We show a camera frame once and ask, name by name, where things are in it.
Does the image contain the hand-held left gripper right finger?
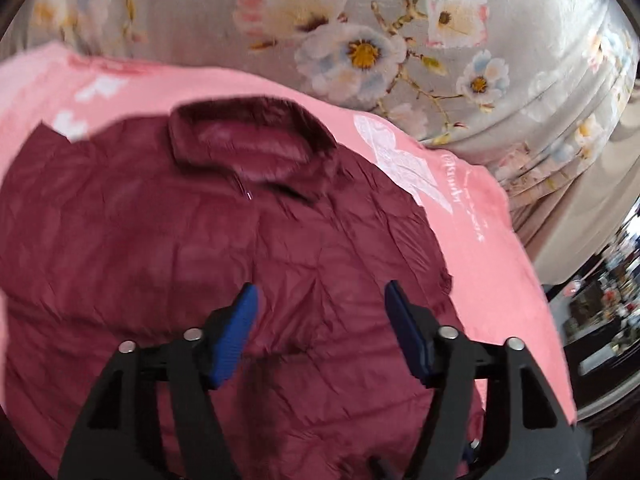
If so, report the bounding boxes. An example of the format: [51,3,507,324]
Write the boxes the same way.
[384,280,588,480]

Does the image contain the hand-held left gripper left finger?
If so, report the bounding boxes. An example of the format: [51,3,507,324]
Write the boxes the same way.
[57,282,261,480]

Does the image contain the maroon quilted jacket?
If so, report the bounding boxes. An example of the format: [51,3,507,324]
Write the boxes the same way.
[0,100,488,480]

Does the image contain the pink blanket with white bow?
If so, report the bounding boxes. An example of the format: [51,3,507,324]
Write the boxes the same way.
[0,42,578,480]

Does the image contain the dark cluttered shelf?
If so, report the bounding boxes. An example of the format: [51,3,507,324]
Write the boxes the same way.
[545,210,640,411]

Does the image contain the beige cloth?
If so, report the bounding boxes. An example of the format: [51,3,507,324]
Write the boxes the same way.
[510,105,640,286]

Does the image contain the grey floral blanket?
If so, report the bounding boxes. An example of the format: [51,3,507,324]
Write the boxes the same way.
[0,0,640,196]

